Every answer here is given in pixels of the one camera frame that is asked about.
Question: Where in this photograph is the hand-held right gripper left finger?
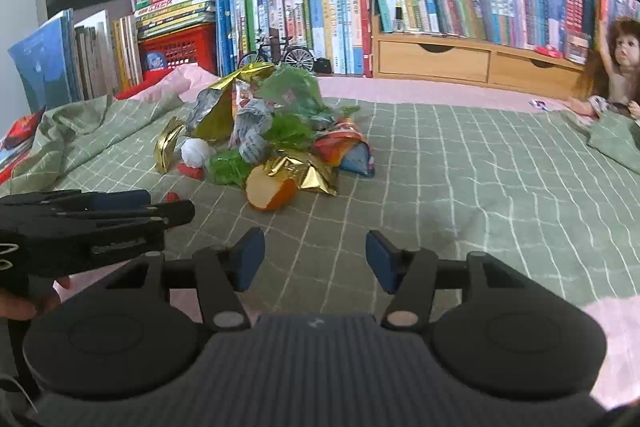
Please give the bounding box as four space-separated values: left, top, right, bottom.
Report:
100 228 266 333

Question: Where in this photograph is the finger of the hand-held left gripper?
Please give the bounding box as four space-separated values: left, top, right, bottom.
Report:
0 189 152 214
30 200 196 235

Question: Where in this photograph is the row of slim leaning books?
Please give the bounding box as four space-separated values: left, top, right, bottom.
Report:
592 0 640 52

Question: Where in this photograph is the gold foil snack packet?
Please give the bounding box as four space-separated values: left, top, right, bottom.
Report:
154 117 187 175

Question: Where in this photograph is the small picture frame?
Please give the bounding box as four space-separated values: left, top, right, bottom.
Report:
565 32 592 66

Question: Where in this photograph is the model bicycle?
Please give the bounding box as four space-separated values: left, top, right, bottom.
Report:
237 29 316 74

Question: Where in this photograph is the person's left hand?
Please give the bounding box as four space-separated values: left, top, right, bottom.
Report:
0 276 76 322

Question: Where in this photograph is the red plastic crate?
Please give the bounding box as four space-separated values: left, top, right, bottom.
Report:
137 23 219 78

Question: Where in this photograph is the row of thin picture books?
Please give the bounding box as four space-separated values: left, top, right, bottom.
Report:
60 9 144 102

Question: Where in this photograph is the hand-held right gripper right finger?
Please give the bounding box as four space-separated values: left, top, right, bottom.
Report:
366 230 551 332

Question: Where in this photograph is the stack of flat books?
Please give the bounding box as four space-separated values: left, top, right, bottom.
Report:
131 0 217 40

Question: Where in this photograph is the wooden drawer organizer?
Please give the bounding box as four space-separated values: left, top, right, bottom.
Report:
371 14 591 90

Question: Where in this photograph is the doll with brown hair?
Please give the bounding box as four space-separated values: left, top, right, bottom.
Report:
567 18 640 124

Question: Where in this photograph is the large blue picture book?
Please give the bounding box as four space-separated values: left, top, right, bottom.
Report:
7 9 76 110

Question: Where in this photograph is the opened gold foil bag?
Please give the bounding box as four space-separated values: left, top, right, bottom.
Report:
185 63 277 142

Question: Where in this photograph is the orange snack wrapper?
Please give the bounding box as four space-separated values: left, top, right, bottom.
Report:
312 119 376 178

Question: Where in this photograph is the round orange snack bag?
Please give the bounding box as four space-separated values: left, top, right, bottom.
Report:
245 164 299 212

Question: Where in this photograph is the crumpled gold foil packet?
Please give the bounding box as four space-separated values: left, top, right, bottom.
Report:
262 149 341 196

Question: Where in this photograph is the grey printed plastic wrapper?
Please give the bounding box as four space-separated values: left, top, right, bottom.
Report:
232 97 274 162

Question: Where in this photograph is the green checked blanket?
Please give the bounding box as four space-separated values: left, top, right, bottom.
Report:
0 94 640 308

